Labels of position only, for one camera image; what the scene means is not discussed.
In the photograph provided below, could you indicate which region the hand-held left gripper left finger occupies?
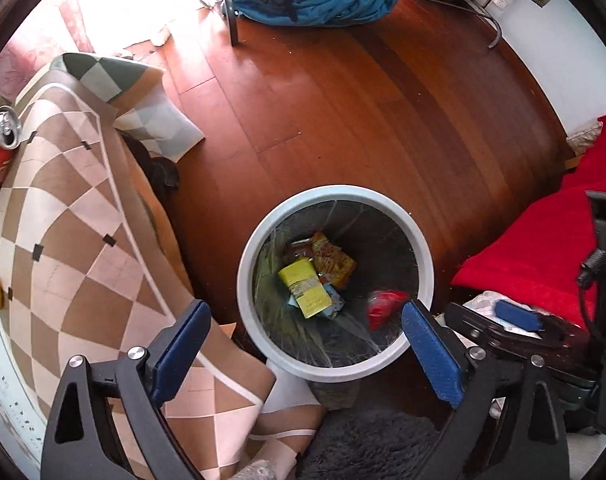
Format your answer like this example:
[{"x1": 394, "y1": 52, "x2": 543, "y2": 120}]
[{"x1": 40, "y1": 299, "x2": 213, "y2": 480}]

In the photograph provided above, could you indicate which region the checkered tablecloth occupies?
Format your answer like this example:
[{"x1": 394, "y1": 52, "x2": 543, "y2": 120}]
[{"x1": 0, "y1": 52, "x2": 329, "y2": 480}]

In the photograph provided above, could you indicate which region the pink floral curtain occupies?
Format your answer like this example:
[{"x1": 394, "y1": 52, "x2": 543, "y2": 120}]
[{"x1": 0, "y1": 0, "x2": 219, "y2": 106}]

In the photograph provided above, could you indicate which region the red blanket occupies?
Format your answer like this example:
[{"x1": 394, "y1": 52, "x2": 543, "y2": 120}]
[{"x1": 452, "y1": 115, "x2": 606, "y2": 328}]

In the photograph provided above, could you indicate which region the red snack packet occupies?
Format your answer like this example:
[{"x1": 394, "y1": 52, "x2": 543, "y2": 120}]
[{"x1": 367, "y1": 289, "x2": 410, "y2": 331}]

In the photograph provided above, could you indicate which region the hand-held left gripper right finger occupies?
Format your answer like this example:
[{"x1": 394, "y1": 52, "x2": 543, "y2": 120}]
[{"x1": 401, "y1": 299, "x2": 570, "y2": 480}]

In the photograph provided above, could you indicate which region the metal clothes rack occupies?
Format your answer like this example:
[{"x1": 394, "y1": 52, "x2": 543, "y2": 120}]
[{"x1": 203, "y1": 0, "x2": 504, "y2": 51}]

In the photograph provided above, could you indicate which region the white bin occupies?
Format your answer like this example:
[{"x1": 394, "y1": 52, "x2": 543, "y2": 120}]
[{"x1": 236, "y1": 185, "x2": 438, "y2": 383}]

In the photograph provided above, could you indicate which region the blue and white milk carton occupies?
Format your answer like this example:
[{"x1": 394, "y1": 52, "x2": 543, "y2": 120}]
[{"x1": 288, "y1": 284, "x2": 345, "y2": 321}]

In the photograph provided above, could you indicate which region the yellow box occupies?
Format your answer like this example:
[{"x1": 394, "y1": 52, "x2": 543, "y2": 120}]
[{"x1": 277, "y1": 258, "x2": 334, "y2": 319}]

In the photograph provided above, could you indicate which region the white patterned cloth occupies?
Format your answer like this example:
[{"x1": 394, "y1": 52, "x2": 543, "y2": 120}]
[{"x1": 462, "y1": 290, "x2": 548, "y2": 336}]

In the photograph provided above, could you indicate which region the orange noodle packet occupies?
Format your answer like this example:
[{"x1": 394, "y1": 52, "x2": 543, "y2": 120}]
[{"x1": 308, "y1": 231, "x2": 358, "y2": 288}]

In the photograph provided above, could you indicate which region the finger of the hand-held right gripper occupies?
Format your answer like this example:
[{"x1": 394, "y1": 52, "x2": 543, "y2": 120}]
[
  {"x1": 494, "y1": 299, "x2": 586, "y2": 335},
  {"x1": 444, "y1": 302, "x2": 598, "y2": 386}
]

